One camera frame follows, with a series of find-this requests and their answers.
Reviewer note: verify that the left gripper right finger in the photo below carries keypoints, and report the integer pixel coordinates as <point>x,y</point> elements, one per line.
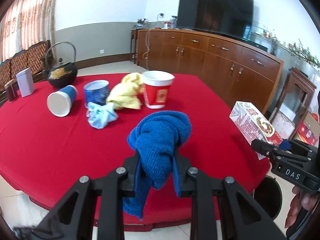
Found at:
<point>220,207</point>

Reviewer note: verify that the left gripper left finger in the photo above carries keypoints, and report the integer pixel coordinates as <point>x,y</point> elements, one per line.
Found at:
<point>72,217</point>

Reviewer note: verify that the red and white food box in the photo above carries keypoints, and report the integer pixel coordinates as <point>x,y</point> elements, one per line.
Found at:
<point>251,124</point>

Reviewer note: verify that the light blue cloth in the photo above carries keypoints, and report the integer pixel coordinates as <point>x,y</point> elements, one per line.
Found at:
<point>99,116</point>

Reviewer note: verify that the blue paper cup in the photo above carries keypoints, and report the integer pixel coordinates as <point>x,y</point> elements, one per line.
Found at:
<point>60,102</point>

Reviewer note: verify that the blue knitted cloth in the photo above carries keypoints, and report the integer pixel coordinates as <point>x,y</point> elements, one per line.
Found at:
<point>156,138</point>

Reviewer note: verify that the yellow cloth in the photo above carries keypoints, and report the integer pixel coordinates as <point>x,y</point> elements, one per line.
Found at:
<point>125,94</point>

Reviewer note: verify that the red instant noodle cup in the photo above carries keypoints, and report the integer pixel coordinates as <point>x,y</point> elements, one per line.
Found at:
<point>156,85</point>

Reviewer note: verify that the person right hand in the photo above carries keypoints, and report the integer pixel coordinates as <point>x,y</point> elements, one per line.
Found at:
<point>307,203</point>

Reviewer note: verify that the red tablecloth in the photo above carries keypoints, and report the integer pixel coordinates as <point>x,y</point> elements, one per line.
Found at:
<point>43,155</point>

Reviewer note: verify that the dark wooden side stand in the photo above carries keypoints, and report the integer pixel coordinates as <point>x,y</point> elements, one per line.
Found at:
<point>293,103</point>

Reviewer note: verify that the wooden sideboard cabinet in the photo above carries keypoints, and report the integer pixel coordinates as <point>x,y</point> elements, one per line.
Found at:
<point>234,70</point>

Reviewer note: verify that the green leafy plant branch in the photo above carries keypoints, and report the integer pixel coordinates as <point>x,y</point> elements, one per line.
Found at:
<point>304,54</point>

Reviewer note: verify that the black cast iron teapot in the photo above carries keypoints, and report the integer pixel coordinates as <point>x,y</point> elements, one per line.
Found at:
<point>63,73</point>

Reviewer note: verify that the white rectangular tin box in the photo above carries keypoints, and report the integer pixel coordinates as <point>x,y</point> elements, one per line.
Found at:
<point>25,82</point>

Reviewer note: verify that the dark red small jar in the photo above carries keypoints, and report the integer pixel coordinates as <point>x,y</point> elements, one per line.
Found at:
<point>10,90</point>

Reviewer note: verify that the black flat screen television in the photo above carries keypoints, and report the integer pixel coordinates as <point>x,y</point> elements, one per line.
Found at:
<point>232,18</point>

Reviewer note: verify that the wooden bench sofa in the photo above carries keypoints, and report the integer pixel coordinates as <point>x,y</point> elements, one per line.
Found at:
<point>33,57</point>

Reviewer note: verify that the small dark side table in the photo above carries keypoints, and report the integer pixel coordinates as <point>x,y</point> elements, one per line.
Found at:
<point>133,46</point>

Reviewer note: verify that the red lidded white jar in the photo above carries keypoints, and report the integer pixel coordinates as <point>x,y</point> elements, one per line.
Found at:
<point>166,25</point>

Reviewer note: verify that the beige patterned curtain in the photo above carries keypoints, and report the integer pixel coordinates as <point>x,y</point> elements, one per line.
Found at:
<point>26,23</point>

